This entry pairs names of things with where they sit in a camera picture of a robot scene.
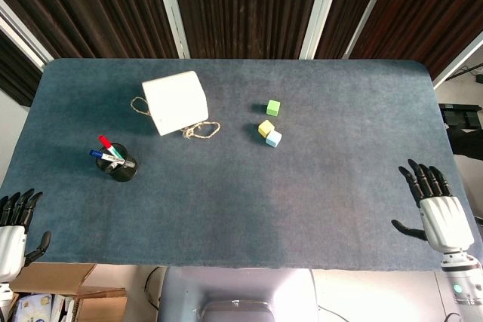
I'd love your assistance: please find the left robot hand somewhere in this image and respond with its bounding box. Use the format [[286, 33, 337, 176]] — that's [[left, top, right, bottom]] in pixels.
[[0, 188, 52, 281]]

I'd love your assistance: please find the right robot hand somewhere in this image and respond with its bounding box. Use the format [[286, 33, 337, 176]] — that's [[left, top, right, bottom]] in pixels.
[[390, 158, 475, 253]]

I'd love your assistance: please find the blue capped marker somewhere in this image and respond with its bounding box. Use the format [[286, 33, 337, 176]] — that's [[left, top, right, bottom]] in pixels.
[[88, 149, 135, 169]]

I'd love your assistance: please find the black cylindrical pen holder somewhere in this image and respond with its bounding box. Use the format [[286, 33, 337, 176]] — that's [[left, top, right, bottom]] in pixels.
[[95, 143, 139, 183]]

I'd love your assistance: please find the red capped marker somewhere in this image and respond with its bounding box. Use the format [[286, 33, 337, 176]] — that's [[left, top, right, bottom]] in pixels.
[[98, 134, 124, 159]]

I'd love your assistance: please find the cardboard box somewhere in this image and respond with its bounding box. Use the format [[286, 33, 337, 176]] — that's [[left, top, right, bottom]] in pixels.
[[8, 262, 128, 322]]

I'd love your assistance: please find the black equipment stand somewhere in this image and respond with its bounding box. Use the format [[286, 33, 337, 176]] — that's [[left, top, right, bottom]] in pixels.
[[437, 102, 483, 161]]

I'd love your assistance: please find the light blue foam cube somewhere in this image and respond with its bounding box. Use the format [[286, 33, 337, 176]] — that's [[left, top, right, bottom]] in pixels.
[[265, 130, 283, 149]]

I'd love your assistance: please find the yellow foam cube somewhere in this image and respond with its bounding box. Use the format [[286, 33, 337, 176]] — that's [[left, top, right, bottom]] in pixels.
[[257, 119, 275, 138]]

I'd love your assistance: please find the white paper bag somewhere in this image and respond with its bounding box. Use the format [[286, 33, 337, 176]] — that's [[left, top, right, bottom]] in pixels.
[[141, 69, 210, 136]]

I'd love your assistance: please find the blue felt table mat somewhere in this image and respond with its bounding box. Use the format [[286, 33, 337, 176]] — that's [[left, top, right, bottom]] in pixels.
[[0, 57, 475, 273]]

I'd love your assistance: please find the grey robot torso base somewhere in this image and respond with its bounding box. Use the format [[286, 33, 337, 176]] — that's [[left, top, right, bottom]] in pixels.
[[158, 265, 320, 322]]

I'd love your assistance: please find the twine rope bag handle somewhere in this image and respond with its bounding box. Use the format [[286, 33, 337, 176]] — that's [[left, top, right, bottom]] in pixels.
[[180, 121, 222, 140], [130, 97, 152, 116]]

